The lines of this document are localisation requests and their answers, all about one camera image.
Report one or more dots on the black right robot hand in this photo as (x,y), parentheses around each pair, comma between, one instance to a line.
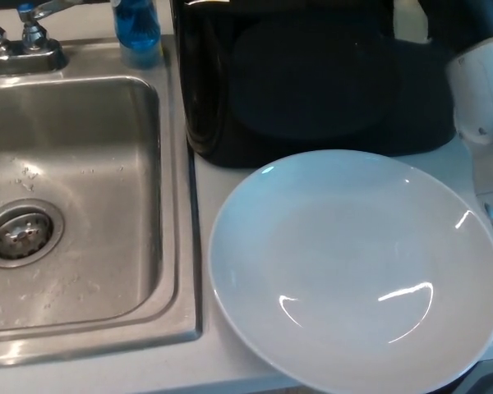
(468,18)

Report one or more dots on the white round plate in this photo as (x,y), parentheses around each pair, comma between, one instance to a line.
(333,246)

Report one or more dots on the black tissue paper dispenser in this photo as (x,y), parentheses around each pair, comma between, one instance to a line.
(291,94)

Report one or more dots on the blue dish soap bottle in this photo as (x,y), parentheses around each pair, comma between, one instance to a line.
(137,37)

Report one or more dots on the stainless steel sink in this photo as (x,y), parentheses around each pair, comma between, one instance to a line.
(86,156)

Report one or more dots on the chrome faucet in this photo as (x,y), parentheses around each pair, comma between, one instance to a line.
(26,63)

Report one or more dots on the metal sink drain strainer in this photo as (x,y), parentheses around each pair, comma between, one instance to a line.
(20,234)

